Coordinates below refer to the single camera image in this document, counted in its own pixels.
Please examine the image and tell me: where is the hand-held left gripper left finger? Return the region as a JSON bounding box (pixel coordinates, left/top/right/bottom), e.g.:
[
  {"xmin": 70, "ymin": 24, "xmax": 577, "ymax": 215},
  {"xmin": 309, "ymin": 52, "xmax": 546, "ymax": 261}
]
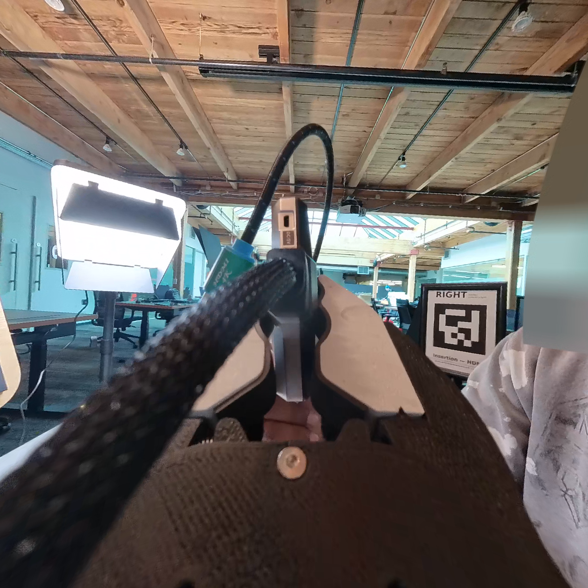
[{"xmin": 189, "ymin": 322, "xmax": 273, "ymax": 421}]

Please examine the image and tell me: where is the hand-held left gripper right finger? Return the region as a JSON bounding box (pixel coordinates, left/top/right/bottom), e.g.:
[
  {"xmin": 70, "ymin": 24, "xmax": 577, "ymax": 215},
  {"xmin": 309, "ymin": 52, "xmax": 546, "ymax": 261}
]
[{"xmin": 315, "ymin": 275, "xmax": 426, "ymax": 428}]

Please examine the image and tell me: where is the green plug hdmi cable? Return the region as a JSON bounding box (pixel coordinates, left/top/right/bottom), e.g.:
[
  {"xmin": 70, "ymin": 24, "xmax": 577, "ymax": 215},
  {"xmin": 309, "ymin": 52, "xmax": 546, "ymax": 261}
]
[{"xmin": 202, "ymin": 123, "xmax": 335, "ymax": 295}]

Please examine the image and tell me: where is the black braided cable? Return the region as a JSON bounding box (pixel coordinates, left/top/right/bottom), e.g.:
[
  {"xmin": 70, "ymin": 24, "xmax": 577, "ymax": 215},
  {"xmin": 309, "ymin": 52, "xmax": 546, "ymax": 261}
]
[{"xmin": 0, "ymin": 257, "xmax": 298, "ymax": 588}]

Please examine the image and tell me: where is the black hdmi switch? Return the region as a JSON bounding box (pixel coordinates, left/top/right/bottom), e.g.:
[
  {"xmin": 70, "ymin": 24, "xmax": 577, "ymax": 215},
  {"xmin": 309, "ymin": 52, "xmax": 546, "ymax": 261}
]
[{"xmin": 268, "ymin": 197, "xmax": 319, "ymax": 403}]

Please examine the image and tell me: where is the person's left hand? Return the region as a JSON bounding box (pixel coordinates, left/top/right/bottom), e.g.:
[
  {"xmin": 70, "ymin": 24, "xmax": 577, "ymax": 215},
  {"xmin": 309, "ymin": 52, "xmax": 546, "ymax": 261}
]
[{"xmin": 264, "ymin": 397, "xmax": 323, "ymax": 443}]

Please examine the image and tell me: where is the framed tag sign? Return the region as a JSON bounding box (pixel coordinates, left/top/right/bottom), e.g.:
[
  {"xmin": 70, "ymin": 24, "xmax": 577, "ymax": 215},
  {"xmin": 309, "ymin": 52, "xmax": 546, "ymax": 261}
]
[{"xmin": 419, "ymin": 281, "xmax": 508, "ymax": 379}]

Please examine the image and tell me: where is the wooden office desk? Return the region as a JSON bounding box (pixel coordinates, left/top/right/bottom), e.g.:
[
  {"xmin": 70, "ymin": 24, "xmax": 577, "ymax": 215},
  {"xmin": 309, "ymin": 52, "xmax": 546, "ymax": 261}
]
[
  {"xmin": 0, "ymin": 309, "xmax": 99, "ymax": 416},
  {"xmin": 115, "ymin": 301, "xmax": 194, "ymax": 350}
]

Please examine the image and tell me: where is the black office chair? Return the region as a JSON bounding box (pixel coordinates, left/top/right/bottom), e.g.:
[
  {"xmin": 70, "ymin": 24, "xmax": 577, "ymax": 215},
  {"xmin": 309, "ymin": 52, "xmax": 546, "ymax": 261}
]
[{"xmin": 92, "ymin": 294, "xmax": 143, "ymax": 350}]

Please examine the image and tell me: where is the black light stand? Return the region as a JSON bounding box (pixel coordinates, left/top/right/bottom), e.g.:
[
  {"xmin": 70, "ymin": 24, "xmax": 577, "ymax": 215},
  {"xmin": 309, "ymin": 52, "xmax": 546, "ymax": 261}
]
[{"xmin": 99, "ymin": 292, "xmax": 118, "ymax": 383}]

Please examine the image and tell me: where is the bright studio light panel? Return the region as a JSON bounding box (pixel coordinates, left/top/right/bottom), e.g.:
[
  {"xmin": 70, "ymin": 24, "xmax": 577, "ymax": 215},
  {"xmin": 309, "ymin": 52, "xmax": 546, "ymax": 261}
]
[{"xmin": 51, "ymin": 158, "xmax": 187, "ymax": 293}]

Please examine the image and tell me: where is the black board with wooden edge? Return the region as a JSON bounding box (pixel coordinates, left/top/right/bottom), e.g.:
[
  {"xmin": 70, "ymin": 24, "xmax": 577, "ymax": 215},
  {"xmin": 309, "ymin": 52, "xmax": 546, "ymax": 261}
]
[{"xmin": 0, "ymin": 301, "xmax": 22, "ymax": 409}]

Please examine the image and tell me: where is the black ceiling track rail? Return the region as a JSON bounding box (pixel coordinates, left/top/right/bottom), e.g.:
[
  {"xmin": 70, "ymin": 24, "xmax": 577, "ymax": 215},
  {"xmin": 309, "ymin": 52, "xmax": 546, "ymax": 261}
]
[{"xmin": 198, "ymin": 45, "xmax": 580, "ymax": 96}]

